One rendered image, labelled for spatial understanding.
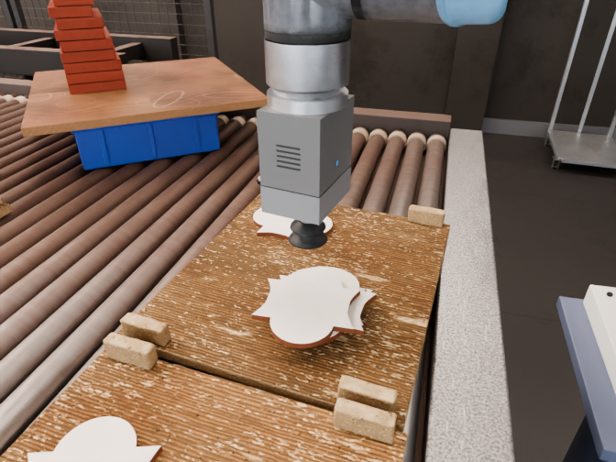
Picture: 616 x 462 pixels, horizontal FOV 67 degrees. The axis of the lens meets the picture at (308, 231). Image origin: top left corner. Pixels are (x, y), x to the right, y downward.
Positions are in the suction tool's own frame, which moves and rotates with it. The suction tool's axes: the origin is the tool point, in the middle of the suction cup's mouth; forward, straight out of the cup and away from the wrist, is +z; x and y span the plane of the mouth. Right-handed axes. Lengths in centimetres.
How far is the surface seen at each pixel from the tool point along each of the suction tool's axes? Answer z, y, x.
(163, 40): 4, -112, -115
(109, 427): 11.5, 21.9, -10.6
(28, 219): 14, -5, -58
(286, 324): 9.0, 4.7, -0.5
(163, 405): 12.4, 17.3, -8.2
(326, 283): 9.0, -4.1, 0.7
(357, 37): 36, -345, -117
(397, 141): 14, -70, -8
